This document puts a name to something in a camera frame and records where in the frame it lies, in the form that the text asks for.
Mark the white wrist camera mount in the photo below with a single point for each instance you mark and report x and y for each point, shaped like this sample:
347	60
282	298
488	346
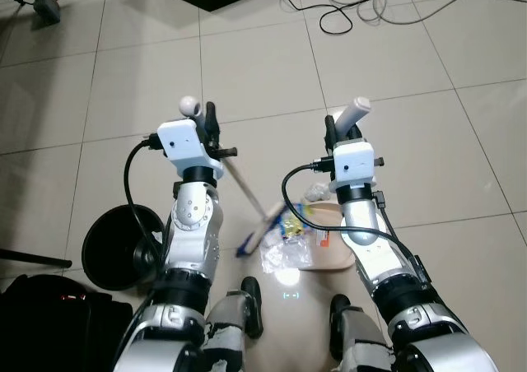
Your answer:
354	165
185	143

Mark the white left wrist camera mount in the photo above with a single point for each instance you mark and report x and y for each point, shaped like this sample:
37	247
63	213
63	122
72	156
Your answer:
185	143

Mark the right robot leg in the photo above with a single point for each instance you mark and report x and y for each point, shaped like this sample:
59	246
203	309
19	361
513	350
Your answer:
354	339

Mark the left robot leg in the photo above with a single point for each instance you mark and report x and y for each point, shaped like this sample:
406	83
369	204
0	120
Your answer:
230	323

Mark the black round stand base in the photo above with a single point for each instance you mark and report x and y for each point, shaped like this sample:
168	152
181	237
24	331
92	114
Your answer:
115	248

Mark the black rod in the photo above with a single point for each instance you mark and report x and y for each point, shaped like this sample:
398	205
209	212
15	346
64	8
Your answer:
33	259

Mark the crumpled white paper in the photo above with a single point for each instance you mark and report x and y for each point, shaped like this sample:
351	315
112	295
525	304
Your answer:
315	192

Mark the wooden broom with blue head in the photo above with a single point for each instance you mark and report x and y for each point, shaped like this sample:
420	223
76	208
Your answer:
243	187

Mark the black bag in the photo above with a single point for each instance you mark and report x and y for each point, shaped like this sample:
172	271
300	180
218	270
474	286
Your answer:
49	327

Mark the yellow and blue snack wrapper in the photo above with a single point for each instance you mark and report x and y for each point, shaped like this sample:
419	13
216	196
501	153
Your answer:
295	220

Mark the black power adapter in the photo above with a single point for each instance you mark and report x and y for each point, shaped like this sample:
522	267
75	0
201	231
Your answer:
47	6

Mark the crumpled clear plastic bag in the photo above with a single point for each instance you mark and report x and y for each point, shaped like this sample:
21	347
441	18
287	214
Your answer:
284	255

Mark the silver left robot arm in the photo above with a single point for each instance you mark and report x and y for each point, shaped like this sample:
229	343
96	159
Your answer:
193	224

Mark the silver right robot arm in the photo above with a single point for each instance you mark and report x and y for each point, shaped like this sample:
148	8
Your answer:
366	253

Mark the robot leg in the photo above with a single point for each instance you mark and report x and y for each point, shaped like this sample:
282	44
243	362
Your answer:
354	339
230	323

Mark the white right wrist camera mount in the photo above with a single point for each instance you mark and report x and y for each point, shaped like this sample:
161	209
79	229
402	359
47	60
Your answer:
354	165

